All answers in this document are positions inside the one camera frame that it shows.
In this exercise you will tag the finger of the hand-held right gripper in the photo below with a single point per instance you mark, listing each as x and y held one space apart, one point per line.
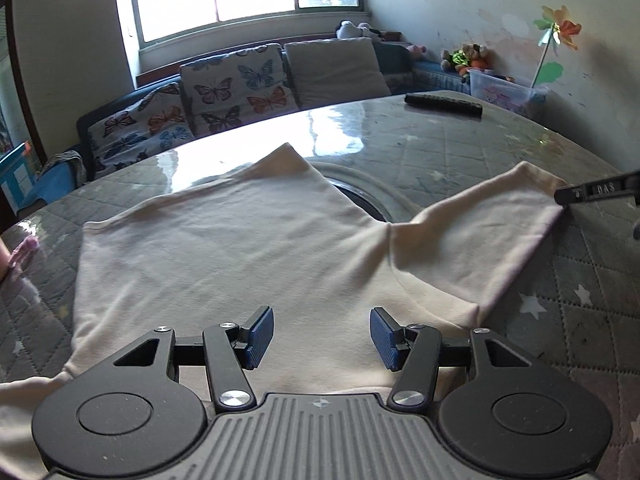
597 190

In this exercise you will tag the brown teddy bear plush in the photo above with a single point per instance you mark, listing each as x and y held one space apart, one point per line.
465 56

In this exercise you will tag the small butterfly print cushion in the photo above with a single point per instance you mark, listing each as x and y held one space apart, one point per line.
137 132

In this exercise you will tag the colourful paper pinwheel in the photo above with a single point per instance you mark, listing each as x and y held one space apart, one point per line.
557 30

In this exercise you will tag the blue sofa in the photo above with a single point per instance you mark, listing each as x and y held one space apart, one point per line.
400 67

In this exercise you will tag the white plush toy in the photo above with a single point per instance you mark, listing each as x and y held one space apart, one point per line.
352 29

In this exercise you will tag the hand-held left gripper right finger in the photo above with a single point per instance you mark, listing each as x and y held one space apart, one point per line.
384 339

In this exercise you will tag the black remote control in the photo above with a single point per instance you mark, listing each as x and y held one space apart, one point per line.
442 104

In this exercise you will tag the grey cloth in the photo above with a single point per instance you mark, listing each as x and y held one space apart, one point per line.
62 164

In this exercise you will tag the pink plush toy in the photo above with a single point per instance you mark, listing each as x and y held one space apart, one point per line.
417 50

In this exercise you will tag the blue toy box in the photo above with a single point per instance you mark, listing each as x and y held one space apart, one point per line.
17 175

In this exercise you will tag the cream white garment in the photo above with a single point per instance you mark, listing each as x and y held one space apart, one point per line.
225 255

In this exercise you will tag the clear plastic storage box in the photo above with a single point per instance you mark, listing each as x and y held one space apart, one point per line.
502 92

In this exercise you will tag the plain grey cushion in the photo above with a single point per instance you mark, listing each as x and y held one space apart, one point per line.
335 72

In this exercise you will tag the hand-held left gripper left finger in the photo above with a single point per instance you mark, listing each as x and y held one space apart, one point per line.
260 336

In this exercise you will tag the large butterfly print cushion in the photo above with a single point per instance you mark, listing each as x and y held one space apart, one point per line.
237 87

